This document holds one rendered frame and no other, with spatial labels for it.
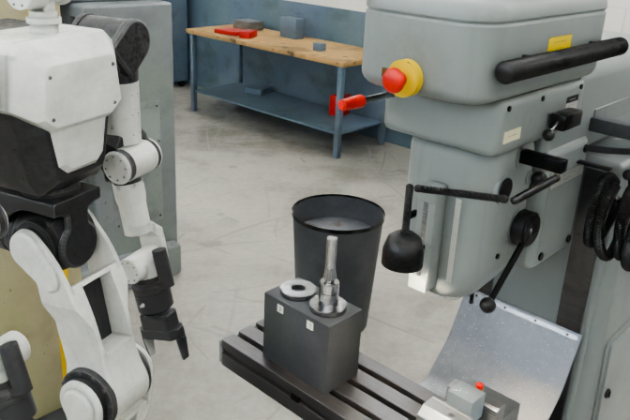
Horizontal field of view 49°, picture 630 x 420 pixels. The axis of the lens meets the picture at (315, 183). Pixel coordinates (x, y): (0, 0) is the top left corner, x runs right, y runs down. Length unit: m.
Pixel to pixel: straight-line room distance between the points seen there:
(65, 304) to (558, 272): 1.12
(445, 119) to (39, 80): 0.71
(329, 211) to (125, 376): 2.32
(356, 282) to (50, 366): 1.44
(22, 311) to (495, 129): 2.16
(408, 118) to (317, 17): 6.06
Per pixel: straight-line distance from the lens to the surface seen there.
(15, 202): 1.53
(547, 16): 1.23
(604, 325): 1.83
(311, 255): 3.43
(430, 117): 1.25
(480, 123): 1.19
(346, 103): 1.18
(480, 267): 1.35
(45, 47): 1.36
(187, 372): 3.41
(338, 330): 1.66
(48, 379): 3.14
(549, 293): 1.81
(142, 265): 1.71
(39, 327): 3.01
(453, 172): 1.28
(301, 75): 7.54
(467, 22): 1.09
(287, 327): 1.73
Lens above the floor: 1.99
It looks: 21 degrees down
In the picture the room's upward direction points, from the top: 3 degrees clockwise
